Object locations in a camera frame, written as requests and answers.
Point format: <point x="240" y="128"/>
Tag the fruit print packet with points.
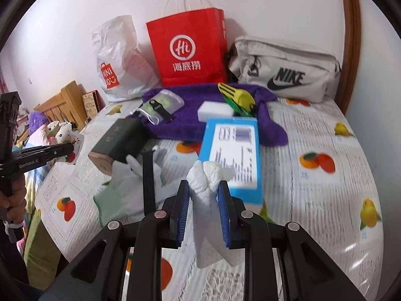
<point x="75" y="141"/>

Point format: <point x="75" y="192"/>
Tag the white plush toy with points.
<point x="58" y="128"/>

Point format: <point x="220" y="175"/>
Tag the wooden headboard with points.
<point x="65" y="100"/>

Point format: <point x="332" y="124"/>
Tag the white sponge block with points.
<point x="216" y="111"/>

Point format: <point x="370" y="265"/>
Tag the blue tissue pack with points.
<point x="235" y="150"/>

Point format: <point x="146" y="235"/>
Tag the white plastic shopping bag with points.
<point x="125" y="53"/>

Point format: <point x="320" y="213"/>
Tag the purple towel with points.
<point x="188" y="122"/>

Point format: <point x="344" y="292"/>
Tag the red paper shopping bag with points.
<point x="188" y="31"/>

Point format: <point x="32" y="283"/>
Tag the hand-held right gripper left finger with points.
<point x="183" y="213"/>

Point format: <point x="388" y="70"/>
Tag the patterned book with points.
<point x="91" y="103"/>

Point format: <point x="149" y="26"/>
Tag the grey waist bag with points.
<point x="282" y="56"/>

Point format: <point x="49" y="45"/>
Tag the purple plush toy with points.
<point x="36" y="119"/>

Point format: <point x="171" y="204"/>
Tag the pastel bedding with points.
<point x="34" y="175"/>

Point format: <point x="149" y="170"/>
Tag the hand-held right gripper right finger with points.
<point x="224" y="213"/>

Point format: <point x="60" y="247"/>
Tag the person's left forearm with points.
<point x="9" y="257"/>

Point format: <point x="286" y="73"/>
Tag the green plastic packet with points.
<point x="242" y="111"/>

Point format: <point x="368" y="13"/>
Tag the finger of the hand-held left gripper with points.
<point x="59" y="150"/>

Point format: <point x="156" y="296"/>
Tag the fruit print lace tablecloth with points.
<point x="313" y="131"/>

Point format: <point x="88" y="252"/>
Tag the dark tin box gold base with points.
<point x="122" y="138"/>

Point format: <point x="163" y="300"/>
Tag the person's left hand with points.
<point x="14" y="202"/>

